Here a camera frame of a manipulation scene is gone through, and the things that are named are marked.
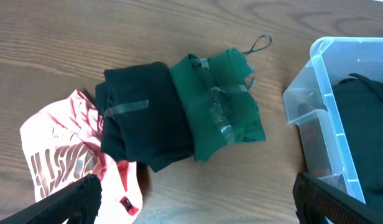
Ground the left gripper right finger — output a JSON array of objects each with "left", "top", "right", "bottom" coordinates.
[{"left": 292, "top": 172, "right": 383, "bottom": 224}]

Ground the green folded garment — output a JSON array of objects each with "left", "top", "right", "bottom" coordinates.
[{"left": 170, "top": 46, "right": 266, "bottom": 161}]

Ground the pink printed t-shirt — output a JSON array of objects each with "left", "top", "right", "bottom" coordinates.
[{"left": 20, "top": 90, "right": 143, "bottom": 223}]

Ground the black taped folded garment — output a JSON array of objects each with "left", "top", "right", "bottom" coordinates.
[{"left": 95, "top": 62, "right": 194, "bottom": 172}]

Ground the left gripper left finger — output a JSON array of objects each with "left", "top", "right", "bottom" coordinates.
[{"left": 0, "top": 174, "right": 102, "bottom": 224}]

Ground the clear plastic storage bin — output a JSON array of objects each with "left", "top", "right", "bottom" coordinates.
[{"left": 282, "top": 37, "right": 383, "bottom": 202}]

